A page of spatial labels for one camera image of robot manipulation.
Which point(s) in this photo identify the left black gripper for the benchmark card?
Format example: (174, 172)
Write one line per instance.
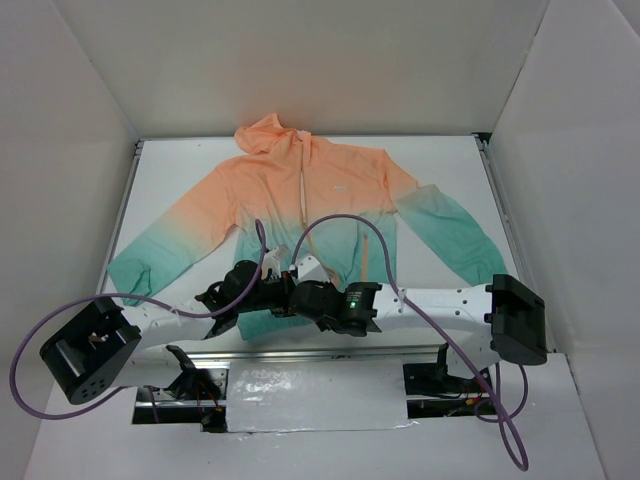
(282, 288)

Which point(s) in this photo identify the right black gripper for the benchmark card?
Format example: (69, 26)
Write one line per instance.
(298, 293)

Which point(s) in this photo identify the orange and teal gradient jacket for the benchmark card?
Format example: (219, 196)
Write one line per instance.
(339, 203)

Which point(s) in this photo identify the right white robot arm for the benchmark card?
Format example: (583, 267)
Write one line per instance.
(504, 320)

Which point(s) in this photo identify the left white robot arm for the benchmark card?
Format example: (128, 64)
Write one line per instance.
(88, 354)

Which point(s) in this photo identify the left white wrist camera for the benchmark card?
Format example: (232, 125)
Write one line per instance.
(276, 261)

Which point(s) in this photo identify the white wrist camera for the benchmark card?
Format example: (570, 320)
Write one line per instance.
(308, 268)
(276, 261)

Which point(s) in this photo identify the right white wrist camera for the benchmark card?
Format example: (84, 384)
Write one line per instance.
(308, 268)

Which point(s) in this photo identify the aluminium table frame rail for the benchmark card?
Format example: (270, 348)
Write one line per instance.
(164, 169)

